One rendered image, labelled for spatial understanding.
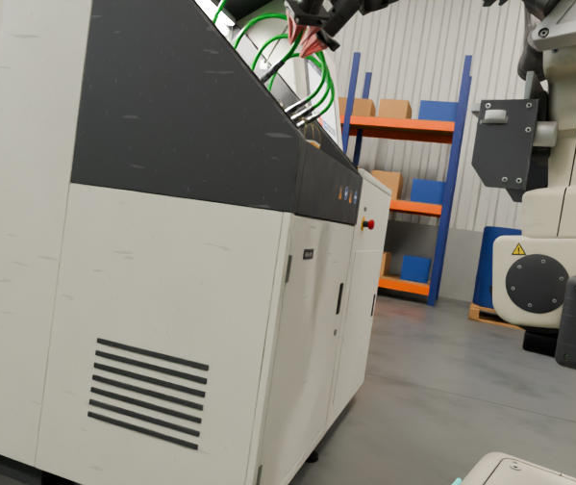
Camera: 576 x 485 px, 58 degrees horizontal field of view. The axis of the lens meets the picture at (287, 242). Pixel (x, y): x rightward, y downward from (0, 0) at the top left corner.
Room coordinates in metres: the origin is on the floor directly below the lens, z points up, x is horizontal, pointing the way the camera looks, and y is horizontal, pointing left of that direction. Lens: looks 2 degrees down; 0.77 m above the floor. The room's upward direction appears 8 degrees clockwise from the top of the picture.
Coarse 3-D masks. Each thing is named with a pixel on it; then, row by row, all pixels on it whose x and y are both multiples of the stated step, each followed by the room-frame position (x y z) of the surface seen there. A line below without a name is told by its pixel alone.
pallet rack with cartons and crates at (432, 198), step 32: (352, 64) 6.69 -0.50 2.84; (352, 96) 6.67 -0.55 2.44; (352, 128) 7.48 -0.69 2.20; (384, 128) 7.17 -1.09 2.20; (416, 128) 6.40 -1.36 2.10; (448, 128) 6.27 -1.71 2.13; (416, 192) 6.50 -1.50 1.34; (448, 192) 6.23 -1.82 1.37; (448, 224) 6.98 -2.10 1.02; (384, 256) 6.63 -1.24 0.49; (416, 256) 6.87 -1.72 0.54; (416, 288) 6.30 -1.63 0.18
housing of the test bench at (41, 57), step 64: (64, 0) 1.31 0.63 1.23; (0, 64) 1.36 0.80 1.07; (64, 64) 1.30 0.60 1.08; (0, 128) 1.36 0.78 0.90; (64, 128) 1.29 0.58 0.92; (0, 192) 1.35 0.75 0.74; (64, 192) 1.28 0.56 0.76; (0, 256) 1.34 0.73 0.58; (0, 320) 1.33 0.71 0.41; (0, 384) 1.32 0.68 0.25; (0, 448) 1.32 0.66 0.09
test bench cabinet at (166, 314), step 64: (128, 192) 1.22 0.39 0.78; (64, 256) 1.28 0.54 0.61; (128, 256) 1.22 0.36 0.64; (192, 256) 1.16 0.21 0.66; (256, 256) 1.12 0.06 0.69; (64, 320) 1.27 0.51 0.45; (128, 320) 1.21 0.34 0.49; (192, 320) 1.16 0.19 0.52; (256, 320) 1.11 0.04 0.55; (64, 384) 1.26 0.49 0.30; (128, 384) 1.20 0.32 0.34; (192, 384) 1.15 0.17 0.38; (256, 384) 1.10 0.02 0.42; (64, 448) 1.25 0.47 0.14; (128, 448) 1.20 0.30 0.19; (192, 448) 1.14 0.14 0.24; (256, 448) 1.10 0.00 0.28
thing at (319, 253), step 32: (320, 224) 1.33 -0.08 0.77; (288, 256) 1.12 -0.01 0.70; (320, 256) 1.37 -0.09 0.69; (288, 288) 1.15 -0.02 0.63; (320, 288) 1.41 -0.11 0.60; (288, 320) 1.18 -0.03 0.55; (320, 320) 1.47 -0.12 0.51; (288, 352) 1.22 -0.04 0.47; (320, 352) 1.52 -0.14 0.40; (288, 384) 1.25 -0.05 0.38; (320, 384) 1.58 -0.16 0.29; (288, 416) 1.29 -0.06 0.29; (320, 416) 1.64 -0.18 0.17; (288, 448) 1.33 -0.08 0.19
